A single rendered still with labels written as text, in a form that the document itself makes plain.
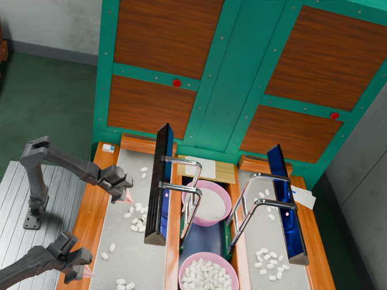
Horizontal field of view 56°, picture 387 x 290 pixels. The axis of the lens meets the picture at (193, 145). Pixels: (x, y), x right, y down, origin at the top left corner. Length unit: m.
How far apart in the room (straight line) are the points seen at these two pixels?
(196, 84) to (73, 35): 2.40
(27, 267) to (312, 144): 1.55
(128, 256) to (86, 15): 2.72
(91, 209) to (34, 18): 2.62
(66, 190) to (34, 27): 2.41
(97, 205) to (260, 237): 0.82
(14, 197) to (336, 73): 1.65
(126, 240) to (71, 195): 0.41
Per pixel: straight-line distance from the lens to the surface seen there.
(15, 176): 2.06
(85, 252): 1.38
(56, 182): 2.02
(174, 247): 1.72
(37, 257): 1.32
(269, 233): 1.97
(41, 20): 4.04
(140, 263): 1.68
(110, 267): 1.66
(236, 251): 1.80
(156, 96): 1.87
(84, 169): 1.59
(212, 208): 1.95
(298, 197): 2.18
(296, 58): 1.81
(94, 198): 1.83
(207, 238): 1.90
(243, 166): 2.10
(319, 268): 1.95
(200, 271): 1.72
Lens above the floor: 2.20
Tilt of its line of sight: 41 degrees down
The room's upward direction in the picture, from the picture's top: 18 degrees clockwise
